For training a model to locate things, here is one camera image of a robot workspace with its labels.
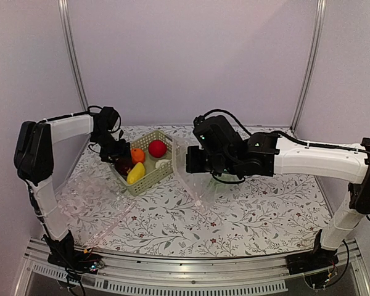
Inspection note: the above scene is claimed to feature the right aluminium frame post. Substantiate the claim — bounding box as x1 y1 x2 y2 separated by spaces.
290 0 326 134

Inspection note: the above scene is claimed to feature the floral table mat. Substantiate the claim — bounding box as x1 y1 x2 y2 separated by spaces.
47 125 339 258

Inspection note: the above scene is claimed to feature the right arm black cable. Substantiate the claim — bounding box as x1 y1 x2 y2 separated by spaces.
200 108 370 161

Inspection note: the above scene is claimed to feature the yellow toy mango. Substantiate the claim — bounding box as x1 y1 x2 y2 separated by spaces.
126 162 146 184

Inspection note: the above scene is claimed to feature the aluminium frame post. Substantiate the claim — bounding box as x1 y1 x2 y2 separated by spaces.
290 0 326 134
57 0 89 110

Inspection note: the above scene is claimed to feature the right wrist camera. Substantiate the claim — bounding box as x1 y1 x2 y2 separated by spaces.
193 115 205 127

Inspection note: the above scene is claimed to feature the left aluminium frame post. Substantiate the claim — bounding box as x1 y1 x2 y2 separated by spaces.
57 0 89 110

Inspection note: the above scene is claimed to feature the white toy garlic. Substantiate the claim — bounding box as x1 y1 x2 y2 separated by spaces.
155 159 169 168

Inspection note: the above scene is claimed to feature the red toy apple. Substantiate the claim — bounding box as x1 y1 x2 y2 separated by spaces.
148 140 167 158

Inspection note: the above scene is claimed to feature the green perforated plastic basket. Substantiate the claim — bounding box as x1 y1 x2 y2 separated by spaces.
109 130 173 197

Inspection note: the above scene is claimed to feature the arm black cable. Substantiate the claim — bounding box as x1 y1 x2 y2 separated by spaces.
200 108 370 161
86 105 124 136

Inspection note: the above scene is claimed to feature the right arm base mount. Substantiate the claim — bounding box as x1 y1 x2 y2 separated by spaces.
285 230 339 290

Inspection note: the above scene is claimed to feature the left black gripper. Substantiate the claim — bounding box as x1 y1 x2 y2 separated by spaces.
91 131 132 163

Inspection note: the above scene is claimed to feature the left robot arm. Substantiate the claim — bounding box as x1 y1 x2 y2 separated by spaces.
14 106 130 243

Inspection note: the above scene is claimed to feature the front aluminium rail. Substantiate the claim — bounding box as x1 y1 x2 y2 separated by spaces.
14 239 370 295

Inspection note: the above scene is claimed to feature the dark red toy fruit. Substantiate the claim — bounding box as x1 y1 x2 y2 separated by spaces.
114 158 134 178

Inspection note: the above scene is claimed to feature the left clear dotted bag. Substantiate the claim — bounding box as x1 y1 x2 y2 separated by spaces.
55 169 136 249

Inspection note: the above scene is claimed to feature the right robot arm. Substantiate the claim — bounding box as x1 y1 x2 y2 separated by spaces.
186 109 370 269

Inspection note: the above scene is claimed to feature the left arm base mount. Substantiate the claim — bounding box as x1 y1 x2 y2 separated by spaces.
43 231 105 274

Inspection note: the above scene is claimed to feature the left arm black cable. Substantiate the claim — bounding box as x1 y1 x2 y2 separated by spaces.
86 105 124 136

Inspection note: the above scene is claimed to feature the clear zip top bag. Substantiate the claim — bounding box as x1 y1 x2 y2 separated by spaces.
171 137 245 213

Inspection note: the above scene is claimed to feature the orange toy orange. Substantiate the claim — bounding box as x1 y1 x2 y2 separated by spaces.
130 148 146 164

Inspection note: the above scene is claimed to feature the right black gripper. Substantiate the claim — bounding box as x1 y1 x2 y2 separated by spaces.
185 146 237 175

